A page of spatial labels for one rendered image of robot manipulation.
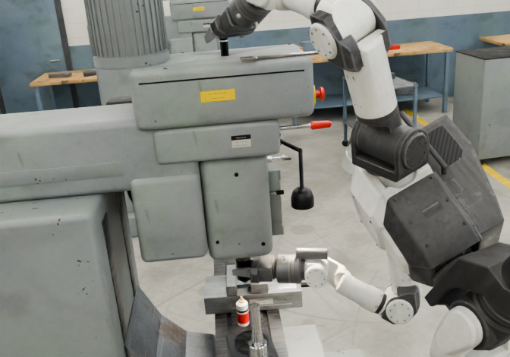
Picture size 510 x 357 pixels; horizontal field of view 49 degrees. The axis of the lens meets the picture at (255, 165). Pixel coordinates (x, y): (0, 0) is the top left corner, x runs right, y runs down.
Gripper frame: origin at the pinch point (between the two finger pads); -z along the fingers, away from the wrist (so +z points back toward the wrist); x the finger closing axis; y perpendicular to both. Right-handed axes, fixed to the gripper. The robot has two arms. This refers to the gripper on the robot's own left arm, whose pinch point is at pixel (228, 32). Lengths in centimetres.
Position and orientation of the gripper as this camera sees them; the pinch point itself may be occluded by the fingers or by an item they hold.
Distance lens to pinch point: 149.9
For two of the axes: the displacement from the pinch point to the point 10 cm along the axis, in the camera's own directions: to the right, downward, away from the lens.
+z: 4.3, -2.5, -8.7
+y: -3.4, -9.4, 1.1
